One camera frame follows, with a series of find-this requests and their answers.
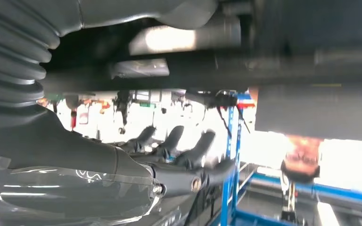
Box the blue rack frame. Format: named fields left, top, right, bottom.
left=220, top=93, right=362, bottom=226

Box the person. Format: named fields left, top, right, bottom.
left=280, top=135, right=324, bottom=185

